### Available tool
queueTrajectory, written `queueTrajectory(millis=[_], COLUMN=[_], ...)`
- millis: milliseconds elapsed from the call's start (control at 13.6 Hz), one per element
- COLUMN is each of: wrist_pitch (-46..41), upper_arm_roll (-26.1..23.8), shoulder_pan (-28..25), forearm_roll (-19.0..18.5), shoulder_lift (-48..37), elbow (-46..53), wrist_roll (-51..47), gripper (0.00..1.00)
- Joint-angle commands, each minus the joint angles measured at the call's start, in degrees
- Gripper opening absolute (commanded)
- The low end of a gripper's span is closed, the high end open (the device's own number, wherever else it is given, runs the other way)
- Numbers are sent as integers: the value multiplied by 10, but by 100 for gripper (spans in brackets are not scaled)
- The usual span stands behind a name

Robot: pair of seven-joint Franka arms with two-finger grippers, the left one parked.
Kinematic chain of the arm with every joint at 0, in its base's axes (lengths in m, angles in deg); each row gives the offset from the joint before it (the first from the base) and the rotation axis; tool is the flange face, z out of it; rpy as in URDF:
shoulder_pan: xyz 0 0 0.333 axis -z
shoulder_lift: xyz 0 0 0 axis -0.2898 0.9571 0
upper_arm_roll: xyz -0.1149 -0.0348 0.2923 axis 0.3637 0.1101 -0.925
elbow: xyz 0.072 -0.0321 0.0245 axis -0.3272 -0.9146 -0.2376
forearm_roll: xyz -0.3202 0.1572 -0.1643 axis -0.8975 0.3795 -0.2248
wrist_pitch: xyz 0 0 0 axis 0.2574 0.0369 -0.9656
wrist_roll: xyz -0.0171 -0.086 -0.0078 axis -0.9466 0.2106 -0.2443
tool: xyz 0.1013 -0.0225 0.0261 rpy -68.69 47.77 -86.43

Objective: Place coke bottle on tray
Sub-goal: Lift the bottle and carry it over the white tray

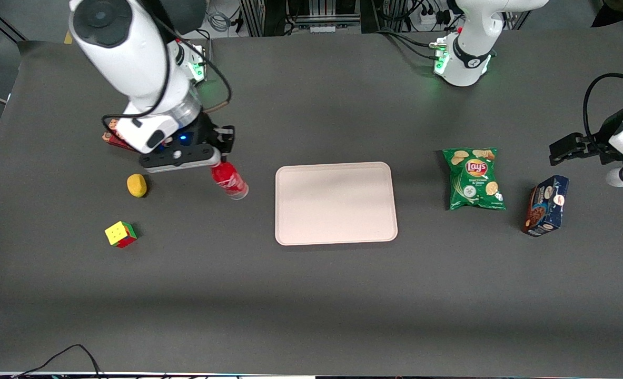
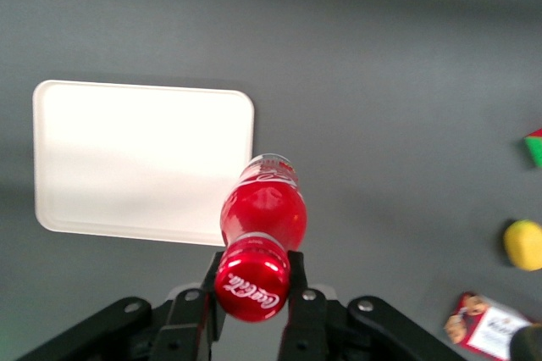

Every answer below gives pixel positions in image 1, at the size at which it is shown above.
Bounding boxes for coiled grey cable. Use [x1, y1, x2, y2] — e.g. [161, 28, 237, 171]
[206, 9, 234, 33]

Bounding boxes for yellow lemon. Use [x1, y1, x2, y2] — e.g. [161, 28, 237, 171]
[126, 173, 148, 198]

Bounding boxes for green Lay's chips bag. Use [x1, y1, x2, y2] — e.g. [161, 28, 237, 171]
[442, 148, 507, 212]

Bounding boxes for thin black cable loop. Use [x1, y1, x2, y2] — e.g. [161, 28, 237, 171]
[11, 344, 104, 379]

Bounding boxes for red Coca-Cola bottle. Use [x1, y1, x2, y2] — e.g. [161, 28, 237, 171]
[210, 161, 250, 201]

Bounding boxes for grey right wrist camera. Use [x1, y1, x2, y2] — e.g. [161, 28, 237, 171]
[140, 146, 222, 174]

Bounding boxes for thick black cable on left arm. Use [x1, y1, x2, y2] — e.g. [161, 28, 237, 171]
[582, 73, 623, 154]

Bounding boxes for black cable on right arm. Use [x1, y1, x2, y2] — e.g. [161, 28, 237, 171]
[102, 21, 233, 122]

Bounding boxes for black cables at left arm base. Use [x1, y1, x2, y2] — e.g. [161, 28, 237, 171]
[377, 29, 449, 61]

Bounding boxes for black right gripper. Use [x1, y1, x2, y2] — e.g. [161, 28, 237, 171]
[177, 112, 236, 156]

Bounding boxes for white rectangular tray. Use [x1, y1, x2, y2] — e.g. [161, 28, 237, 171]
[274, 162, 399, 246]

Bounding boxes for multicoloured puzzle cube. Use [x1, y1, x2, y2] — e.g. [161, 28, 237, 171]
[104, 221, 138, 249]

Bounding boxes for dark blue cookie box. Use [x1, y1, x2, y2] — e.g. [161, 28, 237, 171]
[521, 175, 570, 237]

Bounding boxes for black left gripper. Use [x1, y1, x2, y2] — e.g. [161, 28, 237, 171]
[549, 108, 623, 167]

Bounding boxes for red tartan Walkers biscuit box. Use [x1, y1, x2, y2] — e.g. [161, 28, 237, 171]
[101, 118, 138, 153]

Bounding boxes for aluminium frame rack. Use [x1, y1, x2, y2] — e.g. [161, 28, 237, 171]
[239, 0, 363, 36]

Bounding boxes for white power strip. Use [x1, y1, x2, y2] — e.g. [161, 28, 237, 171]
[419, 6, 453, 28]

